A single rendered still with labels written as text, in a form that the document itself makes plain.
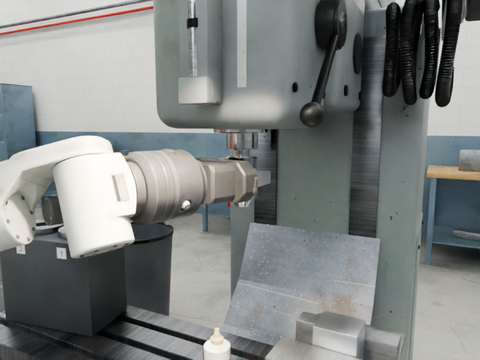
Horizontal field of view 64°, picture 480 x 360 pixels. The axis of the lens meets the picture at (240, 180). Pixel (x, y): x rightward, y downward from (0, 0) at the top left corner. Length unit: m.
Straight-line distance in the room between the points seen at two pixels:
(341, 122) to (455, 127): 3.85
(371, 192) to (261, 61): 0.51
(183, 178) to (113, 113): 6.23
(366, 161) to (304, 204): 0.18
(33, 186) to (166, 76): 0.21
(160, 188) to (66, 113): 7.09
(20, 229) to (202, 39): 0.28
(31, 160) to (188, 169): 0.17
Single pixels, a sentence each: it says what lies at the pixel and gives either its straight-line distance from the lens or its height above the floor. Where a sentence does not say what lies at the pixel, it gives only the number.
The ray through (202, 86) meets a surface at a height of 1.36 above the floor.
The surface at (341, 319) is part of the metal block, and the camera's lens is 0.60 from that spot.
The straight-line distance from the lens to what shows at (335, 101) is 0.63.
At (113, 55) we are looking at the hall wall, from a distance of 6.73.
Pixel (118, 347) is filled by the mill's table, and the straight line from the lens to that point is 0.81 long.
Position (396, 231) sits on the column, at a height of 1.09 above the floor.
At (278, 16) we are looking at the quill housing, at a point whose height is 1.44.
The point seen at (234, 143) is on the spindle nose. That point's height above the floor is 1.29.
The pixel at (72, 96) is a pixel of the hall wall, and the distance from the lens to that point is 7.39.
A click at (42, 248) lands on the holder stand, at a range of 0.86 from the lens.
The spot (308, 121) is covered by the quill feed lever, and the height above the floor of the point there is 1.32.
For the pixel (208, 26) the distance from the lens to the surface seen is 0.47.
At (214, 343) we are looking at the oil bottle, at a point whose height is 0.99.
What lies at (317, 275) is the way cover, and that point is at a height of 0.97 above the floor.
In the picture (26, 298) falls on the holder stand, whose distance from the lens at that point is 0.93.
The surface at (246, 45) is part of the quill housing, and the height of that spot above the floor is 1.41.
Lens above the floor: 1.32
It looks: 8 degrees down
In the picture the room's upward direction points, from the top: straight up
